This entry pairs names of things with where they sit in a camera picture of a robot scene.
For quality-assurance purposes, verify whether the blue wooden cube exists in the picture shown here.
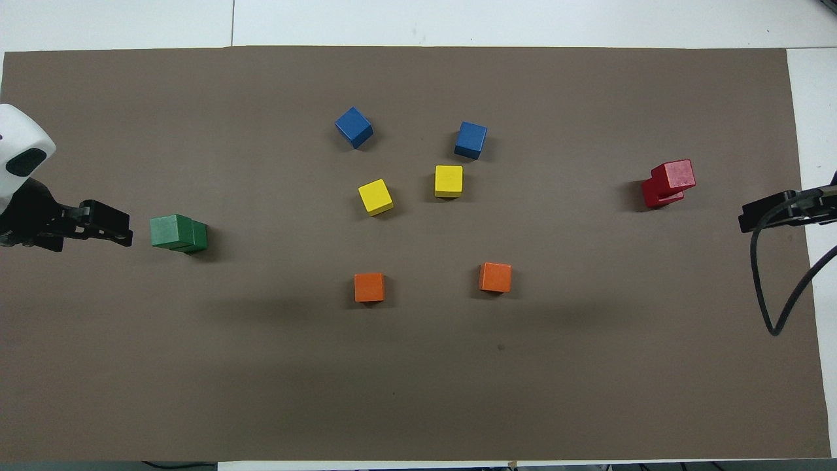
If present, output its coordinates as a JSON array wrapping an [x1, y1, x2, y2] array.
[[335, 107, 374, 150], [454, 121, 488, 161]]

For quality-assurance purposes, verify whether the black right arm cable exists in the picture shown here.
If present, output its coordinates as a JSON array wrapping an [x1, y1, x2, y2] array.
[[750, 190, 837, 337]]

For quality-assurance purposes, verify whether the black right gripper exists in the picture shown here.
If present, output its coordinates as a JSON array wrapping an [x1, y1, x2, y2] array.
[[739, 171, 837, 234]]

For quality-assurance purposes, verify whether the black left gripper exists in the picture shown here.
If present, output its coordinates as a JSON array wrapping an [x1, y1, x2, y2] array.
[[0, 178, 133, 253]]

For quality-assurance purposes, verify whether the yellow wooden cube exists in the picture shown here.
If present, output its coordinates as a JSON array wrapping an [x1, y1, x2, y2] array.
[[358, 179, 395, 217], [434, 165, 464, 199]]

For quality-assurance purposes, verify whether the brown paper mat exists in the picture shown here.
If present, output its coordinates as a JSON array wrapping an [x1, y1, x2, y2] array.
[[0, 46, 831, 462]]

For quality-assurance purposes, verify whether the red wooden cube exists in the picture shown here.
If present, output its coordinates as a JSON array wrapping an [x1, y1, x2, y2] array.
[[651, 159, 696, 198], [641, 178, 685, 209]]

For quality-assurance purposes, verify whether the green wooden cube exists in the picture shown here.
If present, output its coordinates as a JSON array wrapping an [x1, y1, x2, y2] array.
[[171, 221, 209, 254], [149, 214, 194, 249]]

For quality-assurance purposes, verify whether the orange wooden cube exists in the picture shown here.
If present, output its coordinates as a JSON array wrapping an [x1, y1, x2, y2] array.
[[354, 273, 386, 304], [479, 262, 513, 294]]

